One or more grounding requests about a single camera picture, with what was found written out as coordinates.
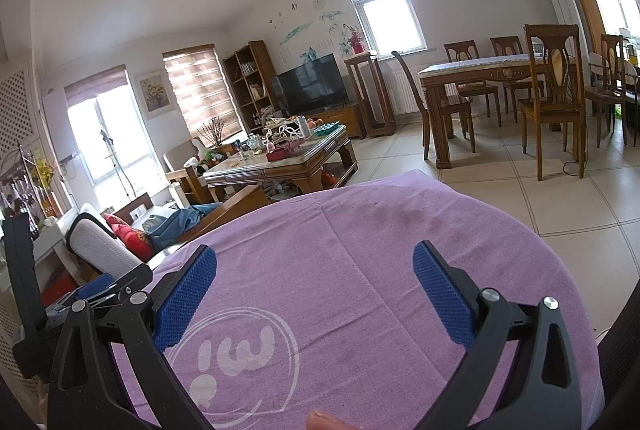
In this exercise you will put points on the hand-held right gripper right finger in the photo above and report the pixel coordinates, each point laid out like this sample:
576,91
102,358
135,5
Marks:
442,297

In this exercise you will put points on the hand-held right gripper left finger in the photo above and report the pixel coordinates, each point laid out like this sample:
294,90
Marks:
185,300

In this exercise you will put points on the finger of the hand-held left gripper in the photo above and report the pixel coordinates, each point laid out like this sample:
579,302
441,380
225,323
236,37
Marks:
95,285
132,280

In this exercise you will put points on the person's right hand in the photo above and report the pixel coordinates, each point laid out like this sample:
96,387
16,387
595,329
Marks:
327,422

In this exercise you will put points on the grey white back cushion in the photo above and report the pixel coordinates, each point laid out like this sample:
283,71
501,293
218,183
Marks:
100,245

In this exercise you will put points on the red pillow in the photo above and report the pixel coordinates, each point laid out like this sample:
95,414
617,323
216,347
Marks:
132,237

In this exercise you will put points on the blue clothing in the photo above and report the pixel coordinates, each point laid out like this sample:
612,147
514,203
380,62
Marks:
175,222

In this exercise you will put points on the purple tablecloth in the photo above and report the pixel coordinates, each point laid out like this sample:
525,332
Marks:
350,260

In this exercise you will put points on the wooden sofa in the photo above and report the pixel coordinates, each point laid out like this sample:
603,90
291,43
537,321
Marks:
235,205

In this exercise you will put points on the wooden armchair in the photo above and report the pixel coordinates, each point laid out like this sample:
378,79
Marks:
182,180

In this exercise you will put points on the yellow flowers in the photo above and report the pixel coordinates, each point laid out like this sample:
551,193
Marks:
44,170

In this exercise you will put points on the tripod stand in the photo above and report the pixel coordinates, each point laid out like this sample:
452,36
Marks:
111,155

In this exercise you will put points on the large bright window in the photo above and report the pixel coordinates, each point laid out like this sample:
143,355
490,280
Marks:
110,135

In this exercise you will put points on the vase with bare branches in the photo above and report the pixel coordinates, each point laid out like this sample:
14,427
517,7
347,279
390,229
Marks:
212,132

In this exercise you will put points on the red box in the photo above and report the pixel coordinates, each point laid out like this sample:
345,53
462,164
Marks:
282,155

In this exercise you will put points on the white lattice cabinet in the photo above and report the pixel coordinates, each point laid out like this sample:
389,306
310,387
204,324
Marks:
20,110

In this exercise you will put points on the wooden coffee table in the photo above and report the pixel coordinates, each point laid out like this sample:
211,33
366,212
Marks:
300,162

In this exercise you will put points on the framed sunflower picture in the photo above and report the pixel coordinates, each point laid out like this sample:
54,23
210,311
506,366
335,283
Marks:
155,95

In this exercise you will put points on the wooden dining chair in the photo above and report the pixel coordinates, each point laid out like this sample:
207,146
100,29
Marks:
612,60
552,110
425,100
462,52
505,47

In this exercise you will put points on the window with striped blind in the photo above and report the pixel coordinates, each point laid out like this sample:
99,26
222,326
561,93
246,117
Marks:
200,90

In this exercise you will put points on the green tray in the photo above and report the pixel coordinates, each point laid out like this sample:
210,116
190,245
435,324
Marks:
327,130

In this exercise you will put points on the wooden television cabinet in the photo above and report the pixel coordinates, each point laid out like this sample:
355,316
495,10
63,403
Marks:
342,120

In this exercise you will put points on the white bottle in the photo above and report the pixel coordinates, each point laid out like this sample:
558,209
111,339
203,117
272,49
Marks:
302,127

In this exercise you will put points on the white radiator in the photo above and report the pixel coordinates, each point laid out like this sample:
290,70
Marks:
405,90

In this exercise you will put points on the wooden plant stand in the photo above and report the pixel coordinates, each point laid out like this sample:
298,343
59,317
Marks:
380,95

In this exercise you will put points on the wooden dining table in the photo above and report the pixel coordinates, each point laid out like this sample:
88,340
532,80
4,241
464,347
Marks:
480,75

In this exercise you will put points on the black television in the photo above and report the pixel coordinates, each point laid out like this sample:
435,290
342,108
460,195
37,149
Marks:
310,82

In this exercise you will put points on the wooden bookshelf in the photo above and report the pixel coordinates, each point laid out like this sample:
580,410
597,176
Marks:
265,60

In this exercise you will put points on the red potted plant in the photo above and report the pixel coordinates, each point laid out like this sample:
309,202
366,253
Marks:
356,42

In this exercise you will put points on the small white window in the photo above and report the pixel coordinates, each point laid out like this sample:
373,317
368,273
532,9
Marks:
387,15

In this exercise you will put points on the white standing air conditioner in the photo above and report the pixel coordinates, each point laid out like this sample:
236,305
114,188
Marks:
562,0

